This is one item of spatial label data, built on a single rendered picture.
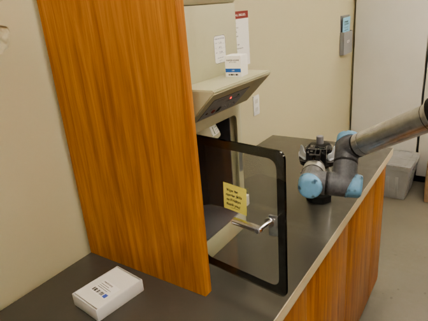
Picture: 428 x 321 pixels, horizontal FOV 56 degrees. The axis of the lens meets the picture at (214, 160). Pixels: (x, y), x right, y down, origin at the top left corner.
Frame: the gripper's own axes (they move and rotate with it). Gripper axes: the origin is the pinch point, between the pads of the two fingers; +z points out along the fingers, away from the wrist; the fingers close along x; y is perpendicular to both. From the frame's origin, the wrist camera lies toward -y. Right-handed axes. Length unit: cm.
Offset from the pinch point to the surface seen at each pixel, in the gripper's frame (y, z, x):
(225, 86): 38, -52, 19
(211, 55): 44, -38, 27
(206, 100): 36, -57, 23
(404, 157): -87, 218, -55
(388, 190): -112, 201, -43
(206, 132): 22, -40, 30
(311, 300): -39, -38, -1
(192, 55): 46, -47, 29
